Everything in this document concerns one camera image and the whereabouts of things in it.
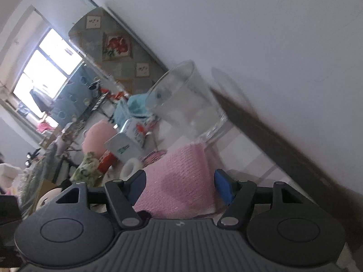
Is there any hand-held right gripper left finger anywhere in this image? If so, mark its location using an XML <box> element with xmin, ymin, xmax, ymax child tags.
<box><xmin>55</xmin><ymin>169</ymin><xmax>147</xmax><ymax>229</ymax></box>

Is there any blue printed cabinet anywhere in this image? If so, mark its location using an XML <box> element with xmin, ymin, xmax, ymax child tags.
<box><xmin>52</xmin><ymin>62</ymin><xmax>110</xmax><ymax>126</ymax></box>

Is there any pink knitted cloth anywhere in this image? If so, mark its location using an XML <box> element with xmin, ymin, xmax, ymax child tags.
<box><xmin>133</xmin><ymin>143</ymin><xmax>224</xmax><ymax>219</ymax></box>

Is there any floral cloth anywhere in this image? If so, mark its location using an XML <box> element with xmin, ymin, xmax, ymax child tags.
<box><xmin>70</xmin><ymin>151</ymin><xmax>100</xmax><ymax>182</ymax></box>

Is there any teal cloth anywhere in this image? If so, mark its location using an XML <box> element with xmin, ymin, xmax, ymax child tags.
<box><xmin>113</xmin><ymin>94</ymin><xmax>156</xmax><ymax>129</ymax></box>

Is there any dark wooden rail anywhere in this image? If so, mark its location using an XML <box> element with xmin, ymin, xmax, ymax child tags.
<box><xmin>211</xmin><ymin>87</ymin><xmax>363</xmax><ymax>214</ymax></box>

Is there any white tissue packet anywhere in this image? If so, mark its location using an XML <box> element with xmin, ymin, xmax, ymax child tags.
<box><xmin>104</xmin><ymin>118</ymin><xmax>148</xmax><ymax>163</ymax></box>

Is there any pink round tin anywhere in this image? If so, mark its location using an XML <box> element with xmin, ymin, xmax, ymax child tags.
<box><xmin>141</xmin><ymin>150</ymin><xmax>166</xmax><ymax>165</ymax></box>

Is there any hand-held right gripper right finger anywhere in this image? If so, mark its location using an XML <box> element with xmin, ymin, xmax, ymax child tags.
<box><xmin>214</xmin><ymin>169</ymin><xmax>305</xmax><ymax>228</ymax></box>

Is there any flower print board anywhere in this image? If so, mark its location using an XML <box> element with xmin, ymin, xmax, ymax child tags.
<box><xmin>68</xmin><ymin>7</ymin><xmax>168</xmax><ymax>96</ymax></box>

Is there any pink plush pillow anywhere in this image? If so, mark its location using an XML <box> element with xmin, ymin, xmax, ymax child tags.
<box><xmin>82</xmin><ymin>120</ymin><xmax>120</xmax><ymax>160</ymax></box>

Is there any white tape roll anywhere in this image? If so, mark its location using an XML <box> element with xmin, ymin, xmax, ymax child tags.
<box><xmin>120</xmin><ymin>159</ymin><xmax>144</xmax><ymax>181</ymax></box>

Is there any bright window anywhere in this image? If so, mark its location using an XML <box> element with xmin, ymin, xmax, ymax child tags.
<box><xmin>13</xmin><ymin>28</ymin><xmax>84</xmax><ymax>120</ymax></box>

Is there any clear glass cup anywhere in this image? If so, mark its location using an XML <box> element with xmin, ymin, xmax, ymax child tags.
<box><xmin>145</xmin><ymin>60</ymin><xmax>229</xmax><ymax>143</ymax></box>

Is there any dark hanging garment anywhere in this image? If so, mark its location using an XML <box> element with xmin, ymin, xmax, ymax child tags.
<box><xmin>30</xmin><ymin>87</ymin><xmax>55</xmax><ymax>114</ymax></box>

